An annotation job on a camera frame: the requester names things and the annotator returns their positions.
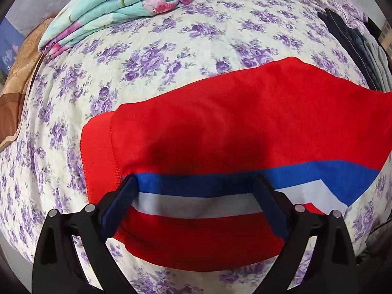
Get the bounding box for red pants with blue-white stripe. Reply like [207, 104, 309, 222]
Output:
[80, 57, 391, 271]

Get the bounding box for brown wooden headboard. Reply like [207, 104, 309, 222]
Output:
[0, 17, 53, 150]

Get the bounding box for grey folded garment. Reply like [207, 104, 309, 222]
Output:
[363, 33, 391, 93]

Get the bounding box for dark folded pants stack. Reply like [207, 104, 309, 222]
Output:
[318, 9, 382, 91]

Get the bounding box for purple floral bed sheet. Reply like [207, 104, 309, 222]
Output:
[1, 0, 369, 286]

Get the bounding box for folded teal pink floral quilt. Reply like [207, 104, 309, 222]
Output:
[38, 0, 192, 59]

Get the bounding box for blue wall poster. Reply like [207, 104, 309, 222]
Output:
[0, 18, 25, 74]

